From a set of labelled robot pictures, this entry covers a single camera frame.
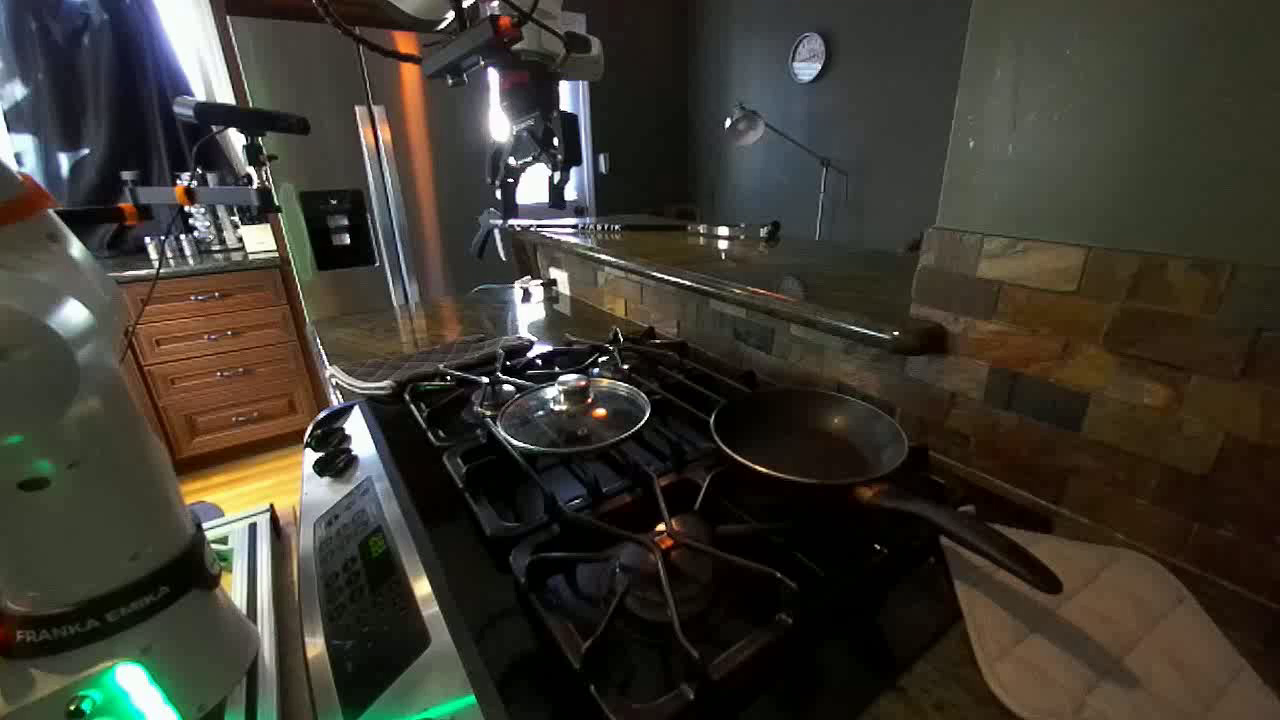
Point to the black frying pan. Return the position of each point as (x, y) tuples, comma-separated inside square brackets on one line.
[(803, 444)]

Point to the black stove knob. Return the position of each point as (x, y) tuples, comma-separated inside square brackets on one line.
[(338, 461), (330, 427)]

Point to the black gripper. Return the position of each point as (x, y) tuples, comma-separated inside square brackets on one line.
[(536, 140)]

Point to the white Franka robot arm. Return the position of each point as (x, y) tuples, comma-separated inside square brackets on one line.
[(81, 464)]

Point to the round glass pan lid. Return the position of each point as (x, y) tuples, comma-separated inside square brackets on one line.
[(585, 427)]

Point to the camera stand with orange clamps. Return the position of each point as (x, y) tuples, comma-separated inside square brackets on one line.
[(202, 198)]

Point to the black gas stove range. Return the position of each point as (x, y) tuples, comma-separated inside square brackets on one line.
[(535, 535)]

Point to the wooden drawer cabinet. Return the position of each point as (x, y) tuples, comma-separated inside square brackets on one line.
[(223, 362)]

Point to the black stereo camera bar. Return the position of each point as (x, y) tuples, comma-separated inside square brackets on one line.
[(241, 119)]

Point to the metal robot mount frame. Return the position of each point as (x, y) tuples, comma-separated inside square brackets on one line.
[(245, 573)]

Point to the wall outlet plate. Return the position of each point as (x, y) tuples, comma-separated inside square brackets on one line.
[(559, 290)]

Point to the stainless steel refrigerator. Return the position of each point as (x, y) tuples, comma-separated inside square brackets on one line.
[(445, 175)]

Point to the round wall clock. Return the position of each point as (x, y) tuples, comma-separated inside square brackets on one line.
[(807, 58)]

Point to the silver desk lamp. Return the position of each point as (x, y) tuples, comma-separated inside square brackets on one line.
[(740, 120)]

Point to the kitchen faucet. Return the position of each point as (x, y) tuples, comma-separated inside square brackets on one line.
[(490, 239)]

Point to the white quilted pot holder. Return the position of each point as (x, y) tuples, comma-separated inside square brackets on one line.
[(1105, 640)]

